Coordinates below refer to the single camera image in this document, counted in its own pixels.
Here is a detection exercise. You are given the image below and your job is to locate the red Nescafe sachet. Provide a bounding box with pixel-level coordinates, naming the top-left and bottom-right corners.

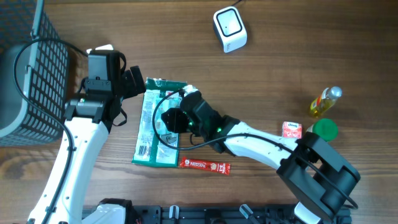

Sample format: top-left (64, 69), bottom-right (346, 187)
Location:
top-left (179, 157), bottom-right (231, 175)

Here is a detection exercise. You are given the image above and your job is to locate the orange Kleenex tissue pack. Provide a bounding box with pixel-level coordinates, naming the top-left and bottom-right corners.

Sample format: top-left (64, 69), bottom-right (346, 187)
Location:
top-left (282, 121), bottom-right (302, 139)

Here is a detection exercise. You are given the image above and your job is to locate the green lid jar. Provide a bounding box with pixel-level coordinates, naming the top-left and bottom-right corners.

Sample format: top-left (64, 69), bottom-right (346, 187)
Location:
top-left (307, 118), bottom-right (338, 142)

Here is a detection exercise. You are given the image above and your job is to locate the yellow Vim dish soap bottle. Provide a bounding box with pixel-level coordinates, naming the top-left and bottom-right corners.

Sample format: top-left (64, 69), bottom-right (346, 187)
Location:
top-left (308, 86), bottom-right (343, 118)

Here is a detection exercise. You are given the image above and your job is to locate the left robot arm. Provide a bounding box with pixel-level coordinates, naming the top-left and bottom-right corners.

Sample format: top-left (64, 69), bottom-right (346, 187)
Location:
top-left (27, 50), bottom-right (146, 223)

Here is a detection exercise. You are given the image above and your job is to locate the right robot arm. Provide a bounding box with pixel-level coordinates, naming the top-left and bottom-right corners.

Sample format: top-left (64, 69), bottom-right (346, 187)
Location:
top-left (160, 86), bottom-right (360, 223)

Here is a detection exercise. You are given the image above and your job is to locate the white barcode scanner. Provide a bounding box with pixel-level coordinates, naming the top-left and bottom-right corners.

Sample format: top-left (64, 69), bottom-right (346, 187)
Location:
top-left (213, 6), bottom-right (248, 54)

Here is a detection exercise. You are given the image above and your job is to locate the dark grey mesh basket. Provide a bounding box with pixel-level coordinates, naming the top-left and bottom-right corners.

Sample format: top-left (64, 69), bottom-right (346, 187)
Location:
top-left (1, 1), bottom-right (69, 146)

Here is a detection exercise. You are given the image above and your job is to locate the right camera cable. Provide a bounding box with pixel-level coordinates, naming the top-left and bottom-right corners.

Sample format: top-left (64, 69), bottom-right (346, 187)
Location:
top-left (151, 88), bottom-right (359, 210)

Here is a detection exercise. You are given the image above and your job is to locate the camera cable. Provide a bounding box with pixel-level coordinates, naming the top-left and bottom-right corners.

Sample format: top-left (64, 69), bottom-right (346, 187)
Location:
top-left (151, 88), bottom-right (359, 210)
top-left (12, 37), bottom-right (90, 224)

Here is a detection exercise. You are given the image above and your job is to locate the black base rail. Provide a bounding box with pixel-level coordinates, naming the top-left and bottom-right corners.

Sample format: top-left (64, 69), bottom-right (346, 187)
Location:
top-left (134, 204), bottom-right (302, 224)

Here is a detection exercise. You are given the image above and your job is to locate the left camera cable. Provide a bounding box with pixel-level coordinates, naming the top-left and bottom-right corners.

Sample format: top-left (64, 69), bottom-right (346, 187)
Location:
top-left (12, 37), bottom-right (90, 224)

